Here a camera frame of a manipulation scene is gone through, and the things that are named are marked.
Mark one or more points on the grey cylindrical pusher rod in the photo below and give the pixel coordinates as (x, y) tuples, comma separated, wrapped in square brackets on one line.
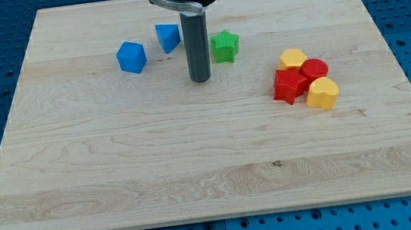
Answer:
[(194, 31)]

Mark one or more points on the blue cube block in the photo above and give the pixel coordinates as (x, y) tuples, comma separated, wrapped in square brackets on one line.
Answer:
[(131, 57)]

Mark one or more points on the yellow heart block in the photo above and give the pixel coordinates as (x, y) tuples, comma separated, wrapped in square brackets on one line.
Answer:
[(322, 93)]

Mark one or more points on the light wooden board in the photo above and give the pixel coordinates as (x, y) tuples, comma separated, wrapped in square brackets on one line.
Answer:
[(88, 146)]

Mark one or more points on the yellow hexagon block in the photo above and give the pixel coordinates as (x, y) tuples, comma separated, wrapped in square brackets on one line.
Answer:
[(291, 59)]

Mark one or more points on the green star block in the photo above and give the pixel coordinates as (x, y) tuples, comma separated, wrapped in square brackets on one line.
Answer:
[(225, 46)]

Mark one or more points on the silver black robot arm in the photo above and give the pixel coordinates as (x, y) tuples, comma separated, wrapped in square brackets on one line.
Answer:
[(197, 7)]

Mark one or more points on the blue triangular block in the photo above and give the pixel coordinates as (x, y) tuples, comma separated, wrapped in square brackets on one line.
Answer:
[(168, 36)]

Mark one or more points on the red star block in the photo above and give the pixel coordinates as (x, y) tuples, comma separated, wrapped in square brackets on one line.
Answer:
[(288, 85)]

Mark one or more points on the red cylinder block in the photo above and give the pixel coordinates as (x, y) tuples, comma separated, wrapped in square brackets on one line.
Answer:
[(314, 68)]

